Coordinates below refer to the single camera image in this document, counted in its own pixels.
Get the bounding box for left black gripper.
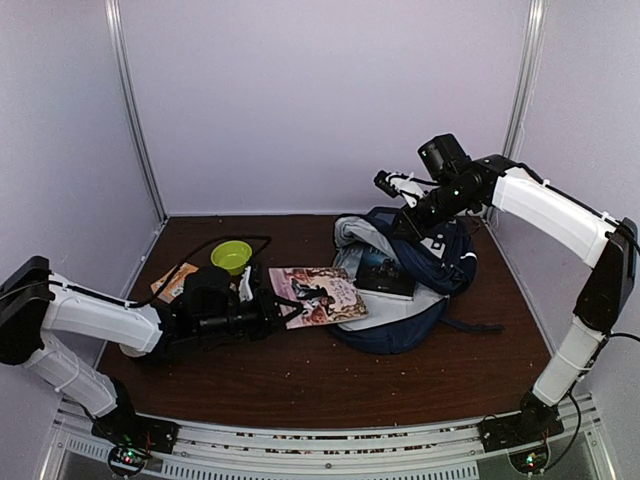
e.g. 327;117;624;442
196;287;303;341

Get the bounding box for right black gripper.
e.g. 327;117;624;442
388;179;478;242

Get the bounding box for yellow paperback book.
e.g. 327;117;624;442
269;267;369;330

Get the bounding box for navy blue backpack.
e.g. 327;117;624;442
328;207;504;355

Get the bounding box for dark Wuthering Heights book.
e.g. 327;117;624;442
354;246;416;301

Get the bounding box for orange comic paperback book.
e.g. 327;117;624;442
150;263;198;304

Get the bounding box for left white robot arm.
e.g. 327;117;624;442
1;256;303;444

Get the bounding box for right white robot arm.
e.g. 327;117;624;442
376;134;639;442

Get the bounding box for lime green plastic bowl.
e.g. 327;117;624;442
210;240;253;276

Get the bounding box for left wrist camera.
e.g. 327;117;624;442
237;264;262;303

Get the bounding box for right corner aluminium post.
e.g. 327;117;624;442
502;0;548;160

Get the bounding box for corner aluminium post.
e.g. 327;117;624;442
502;0;548;160
104;0;168;222

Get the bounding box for front aluminium rail frame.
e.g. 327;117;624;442
49;392;606;480

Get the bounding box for left corner aluminium post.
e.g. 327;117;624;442
104;0;168;222

